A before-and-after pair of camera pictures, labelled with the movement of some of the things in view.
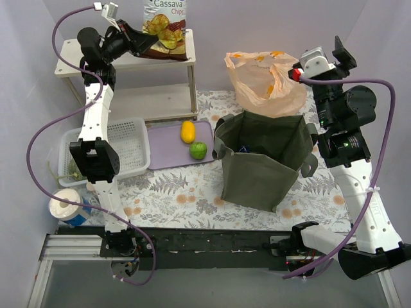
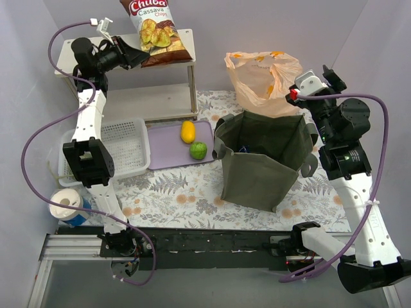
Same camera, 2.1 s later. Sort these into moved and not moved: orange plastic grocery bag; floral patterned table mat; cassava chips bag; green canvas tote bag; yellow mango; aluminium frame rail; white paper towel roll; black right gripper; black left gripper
Moved: black left gripper; cassava chips bag; black right gripper
Not moved: green canvas tote bag; orange plastic grocery bag; white paper towel roll; floral patterned table mat; yellow mango; aluminium frame rail
